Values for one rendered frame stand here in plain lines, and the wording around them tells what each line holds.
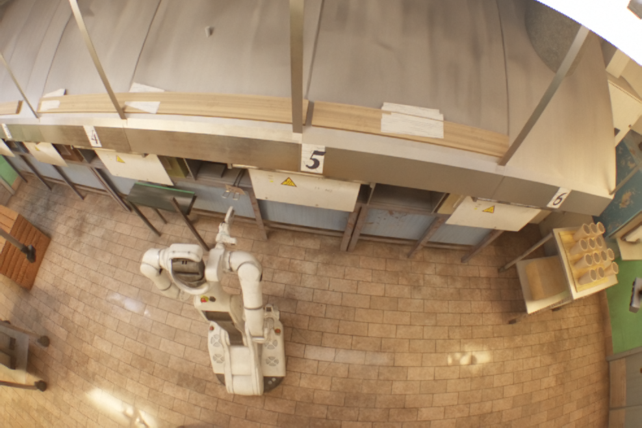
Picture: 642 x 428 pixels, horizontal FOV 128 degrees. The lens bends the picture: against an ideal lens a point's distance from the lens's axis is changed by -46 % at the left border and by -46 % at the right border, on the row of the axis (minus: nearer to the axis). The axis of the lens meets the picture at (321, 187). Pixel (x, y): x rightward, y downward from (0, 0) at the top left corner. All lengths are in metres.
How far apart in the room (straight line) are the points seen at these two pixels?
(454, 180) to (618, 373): 3.61
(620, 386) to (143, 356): 5.04
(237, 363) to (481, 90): 2.08
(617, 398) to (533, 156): 3.53
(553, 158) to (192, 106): 1.62
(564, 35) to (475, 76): 0.57
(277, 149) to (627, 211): 2.88
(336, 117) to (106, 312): 2.75
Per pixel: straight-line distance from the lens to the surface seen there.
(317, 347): 2.44
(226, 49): 1.31
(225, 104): 1.16
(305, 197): 1.69
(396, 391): 2.56
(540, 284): 2.88
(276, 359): 2.14
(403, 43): 1.28
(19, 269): 3.93
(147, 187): 2.52
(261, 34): 1.30
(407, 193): 2.03
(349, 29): 1.27
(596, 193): 1.78
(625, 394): 4.27
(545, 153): 1.46
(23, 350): 3.54
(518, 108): 1.41
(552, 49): 1.63
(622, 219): 3.07
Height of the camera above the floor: 2.44
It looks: 55 degrees down
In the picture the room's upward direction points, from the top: 5 degrees clockwise
